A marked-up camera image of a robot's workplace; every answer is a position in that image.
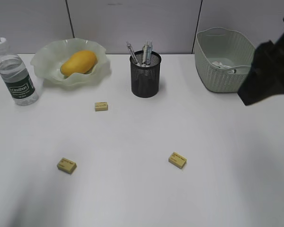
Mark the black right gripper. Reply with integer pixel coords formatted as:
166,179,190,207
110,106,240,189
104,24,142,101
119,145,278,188
237,18,284,106

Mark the white waste paper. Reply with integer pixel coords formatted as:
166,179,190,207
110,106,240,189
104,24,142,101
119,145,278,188
212,61,237,74

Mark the clear water bottle green label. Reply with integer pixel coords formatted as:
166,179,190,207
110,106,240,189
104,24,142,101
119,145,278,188
0,37,39,106

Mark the yellow eraser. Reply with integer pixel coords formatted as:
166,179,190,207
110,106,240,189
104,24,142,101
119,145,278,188
169,152,187,169
94,102,108,112
57,158,77,175

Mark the yellow mango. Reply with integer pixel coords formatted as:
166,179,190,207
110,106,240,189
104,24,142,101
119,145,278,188
60,50,97,77

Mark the blue grip white pen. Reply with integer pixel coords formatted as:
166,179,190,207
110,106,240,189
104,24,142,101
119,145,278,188
145,41,153,66

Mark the green grip white pen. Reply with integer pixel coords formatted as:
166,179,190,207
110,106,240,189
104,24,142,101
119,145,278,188
142,44,148,67

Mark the grey grip white pen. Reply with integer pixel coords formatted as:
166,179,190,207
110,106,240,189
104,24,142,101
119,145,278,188
126,41,140,66

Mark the pale green plastic basket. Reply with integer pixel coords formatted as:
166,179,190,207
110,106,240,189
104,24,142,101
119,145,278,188
195,27,255,93

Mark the pale green wavy glass plate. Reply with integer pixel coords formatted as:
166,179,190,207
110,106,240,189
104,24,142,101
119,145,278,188
31,38,111,90

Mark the black mesh pen holder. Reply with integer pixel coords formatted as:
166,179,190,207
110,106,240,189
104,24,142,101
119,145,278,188
129,51,161,98

